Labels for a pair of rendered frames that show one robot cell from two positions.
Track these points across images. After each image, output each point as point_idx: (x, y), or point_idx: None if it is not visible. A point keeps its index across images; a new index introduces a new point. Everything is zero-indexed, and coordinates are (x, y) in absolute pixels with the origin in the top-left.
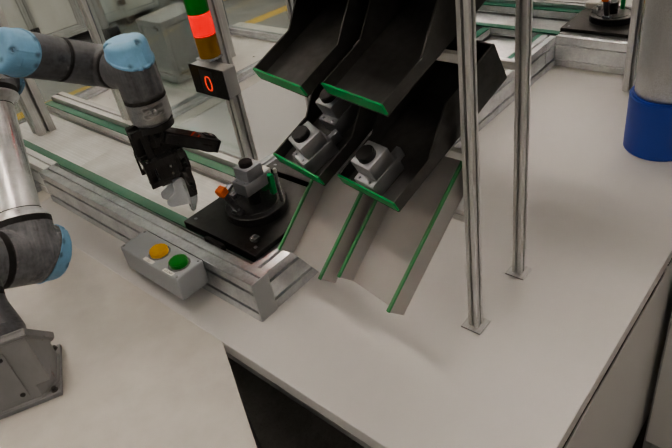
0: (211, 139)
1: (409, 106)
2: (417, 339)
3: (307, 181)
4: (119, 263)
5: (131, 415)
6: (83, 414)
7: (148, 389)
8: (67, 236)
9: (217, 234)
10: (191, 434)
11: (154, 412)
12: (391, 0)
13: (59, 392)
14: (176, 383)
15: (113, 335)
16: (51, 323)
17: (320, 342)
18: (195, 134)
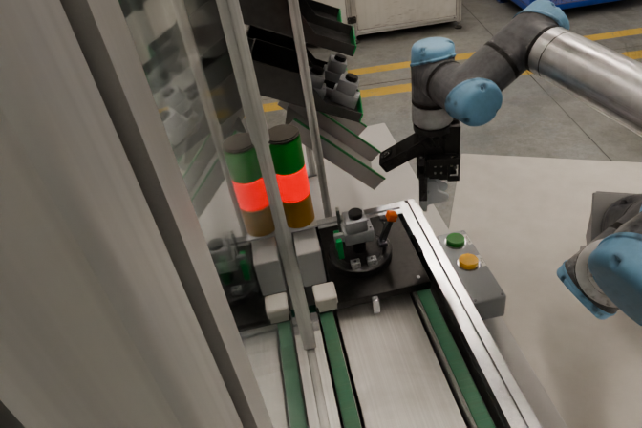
0: (388, 148)
1: None
2: (344, 179)
3: None
4: (517, 366)
5: (525, 214)
6: (562, 228)
7: (511, 224)
8: (559, 269)
9: (410, 246)
10: (490, 190)
11: (510, 209)
12: None
13: (581, 246)
14: (490, 219)
15: (533, 277)
16: (601, 325)
17: (391, 200)
18: (398, 146)
